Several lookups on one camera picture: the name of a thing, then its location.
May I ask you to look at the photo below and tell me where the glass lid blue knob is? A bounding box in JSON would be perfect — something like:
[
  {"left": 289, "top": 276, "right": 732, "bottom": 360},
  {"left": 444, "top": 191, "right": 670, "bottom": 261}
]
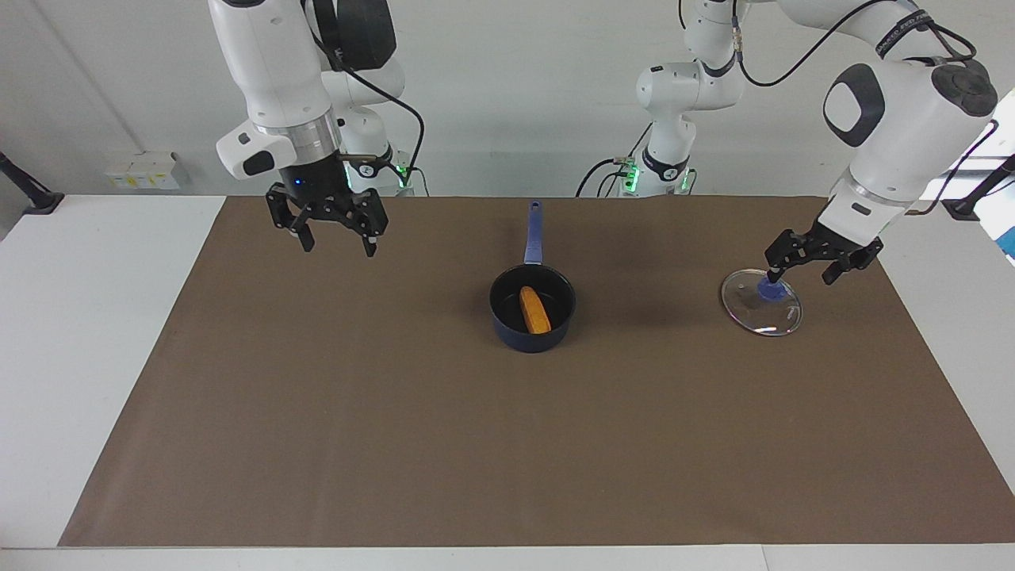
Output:
[{"left": 719, "top": 268, "right": 804, "bottom": 338}]

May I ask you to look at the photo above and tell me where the black left base cable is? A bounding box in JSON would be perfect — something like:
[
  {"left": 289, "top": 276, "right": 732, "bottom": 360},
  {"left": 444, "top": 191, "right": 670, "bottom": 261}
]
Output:
[{"left": 575, "top": 123, "right": 656, "bottom": 198}]

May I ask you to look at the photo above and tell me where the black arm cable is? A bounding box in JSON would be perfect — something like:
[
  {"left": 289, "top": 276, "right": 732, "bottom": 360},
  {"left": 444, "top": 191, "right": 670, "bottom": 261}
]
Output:
[
  {"left": 730, "top": 0, "right": 978, "bottom": 90},
  {"left": 305, "top": 0, "right": 426, "bottom": 191}
]

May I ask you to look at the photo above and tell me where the black base cable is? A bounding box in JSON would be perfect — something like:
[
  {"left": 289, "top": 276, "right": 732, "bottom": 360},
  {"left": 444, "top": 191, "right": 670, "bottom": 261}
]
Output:
[
  {"left": 575, "top": 123, "right": 656, "bottom": 198},
  {"left": 395, "top": 163, "right": 431, "bottom": 197}
]

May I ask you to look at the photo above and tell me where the brown table mat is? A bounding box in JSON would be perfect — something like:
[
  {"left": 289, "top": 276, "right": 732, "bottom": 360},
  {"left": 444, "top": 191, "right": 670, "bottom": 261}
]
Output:
[{"left": 58, "top": 196, "right": 1015, "bottom": 548}]

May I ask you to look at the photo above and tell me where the black clamp stand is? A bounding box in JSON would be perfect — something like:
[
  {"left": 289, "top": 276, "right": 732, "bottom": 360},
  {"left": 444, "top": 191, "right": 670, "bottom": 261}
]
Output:
[
  {"left": 942, "top": 155, "right": 1015, "bottom": 222},
  {"left": 0, "top": 151, "right": 65, "bottom": 217}
]

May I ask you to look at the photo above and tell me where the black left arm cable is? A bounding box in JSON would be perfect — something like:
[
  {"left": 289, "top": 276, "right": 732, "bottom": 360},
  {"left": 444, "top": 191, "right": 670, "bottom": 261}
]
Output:
[{"left": 730, "top": 0, "right": 978, "bottom": 90}]

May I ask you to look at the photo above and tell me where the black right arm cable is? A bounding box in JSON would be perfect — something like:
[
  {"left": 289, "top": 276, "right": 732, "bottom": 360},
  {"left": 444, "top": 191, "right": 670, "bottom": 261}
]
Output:
[{"left": 305, "top": 0, "right": 426, "bottom": 191}]

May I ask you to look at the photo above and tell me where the yellow corn cob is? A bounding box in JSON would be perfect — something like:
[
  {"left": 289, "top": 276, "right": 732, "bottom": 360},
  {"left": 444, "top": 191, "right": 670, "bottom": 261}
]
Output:
[{"left": 519, "top": 285, "right": 553, "bottom": 335}]

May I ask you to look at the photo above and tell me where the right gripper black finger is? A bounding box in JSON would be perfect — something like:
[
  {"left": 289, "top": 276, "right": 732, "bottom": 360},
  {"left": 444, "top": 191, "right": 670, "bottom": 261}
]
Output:
[
  {"left": 331, "top": 189, "right": 390, "bottom": 259},
  {"left": 265, "top": 183, "right": 318, "bottom": 254}
]

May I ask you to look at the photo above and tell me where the white wall socket box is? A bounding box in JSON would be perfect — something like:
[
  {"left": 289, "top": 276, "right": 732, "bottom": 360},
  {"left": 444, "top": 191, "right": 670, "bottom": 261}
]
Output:
[{"left": 105, "top": 152, "right": 180, "bottom": 192}]

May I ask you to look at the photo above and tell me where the dark blue saucepan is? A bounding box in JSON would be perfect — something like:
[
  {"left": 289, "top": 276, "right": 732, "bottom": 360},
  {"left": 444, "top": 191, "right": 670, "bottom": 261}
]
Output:
[{"left": 488, "top": 201, "right": 578, "bottom": 354}]

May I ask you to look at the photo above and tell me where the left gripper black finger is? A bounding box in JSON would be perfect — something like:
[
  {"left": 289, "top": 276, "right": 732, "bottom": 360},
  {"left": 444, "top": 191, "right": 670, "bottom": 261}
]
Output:
[
  {"left": 763, "top": 228, "right": 821, "bottom": 286},
  {"left": 821, "top": 238, "right": 885, "bottom": 287}
]

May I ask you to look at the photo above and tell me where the black right base cable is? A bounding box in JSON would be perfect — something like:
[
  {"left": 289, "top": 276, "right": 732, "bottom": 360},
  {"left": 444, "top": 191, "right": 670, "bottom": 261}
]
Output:
[{"left": 395, "top": 163, "right": 431, "bottom": 197}]

